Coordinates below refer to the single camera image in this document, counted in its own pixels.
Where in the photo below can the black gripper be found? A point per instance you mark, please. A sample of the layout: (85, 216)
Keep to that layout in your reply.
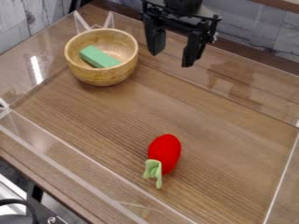
(181, 16)

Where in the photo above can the red plush fruit green leaf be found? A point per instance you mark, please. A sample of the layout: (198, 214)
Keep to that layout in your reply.
(163, 155)

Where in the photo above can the wooden bowl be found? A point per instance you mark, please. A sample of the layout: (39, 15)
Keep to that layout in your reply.
(114, 42)

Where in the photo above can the green foam block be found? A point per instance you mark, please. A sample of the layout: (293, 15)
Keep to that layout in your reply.
(97, 57)

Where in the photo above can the clear acrylic tray wall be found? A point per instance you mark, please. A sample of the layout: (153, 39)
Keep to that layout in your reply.
(78, 138)

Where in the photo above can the black table leg bracket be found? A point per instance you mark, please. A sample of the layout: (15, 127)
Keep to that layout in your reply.
(51, 212)

